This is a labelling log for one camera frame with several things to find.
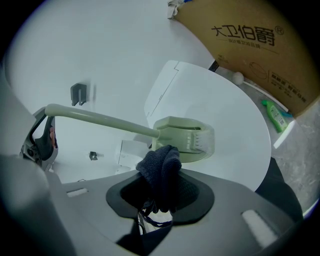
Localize dark blue knitted cloth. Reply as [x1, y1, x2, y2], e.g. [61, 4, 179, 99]
[135, 144, 183, 228]

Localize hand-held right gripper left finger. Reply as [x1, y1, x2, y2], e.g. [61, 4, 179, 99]
[49, 171, 145, 256]

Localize white crumpled cloth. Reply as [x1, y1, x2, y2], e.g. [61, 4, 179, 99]
[166, 0, 188, 20]

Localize large brown cardboard box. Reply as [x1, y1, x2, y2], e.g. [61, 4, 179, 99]
[174, 0, 319, 119]

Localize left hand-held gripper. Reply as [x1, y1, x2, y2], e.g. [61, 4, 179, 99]
[19, 108, 59, 174]

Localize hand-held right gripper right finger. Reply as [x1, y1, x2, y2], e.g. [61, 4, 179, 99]
[149, 168, 306, 256]

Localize green cleaner bottle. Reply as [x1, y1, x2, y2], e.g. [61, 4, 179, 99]
[261, 99, 289, 134]

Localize person's black trousers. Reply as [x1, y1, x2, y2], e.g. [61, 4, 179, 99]
[254, 157, 305, 223]

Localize pale green scrub brush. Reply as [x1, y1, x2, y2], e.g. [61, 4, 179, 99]
[44, 103, 216, 164]

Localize white ball-tipped stick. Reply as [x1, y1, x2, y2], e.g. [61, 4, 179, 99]
[232, 71, 291, 114]

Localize white flat-lid smart toilet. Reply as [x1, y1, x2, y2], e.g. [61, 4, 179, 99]
[144, 59, 273, 193]

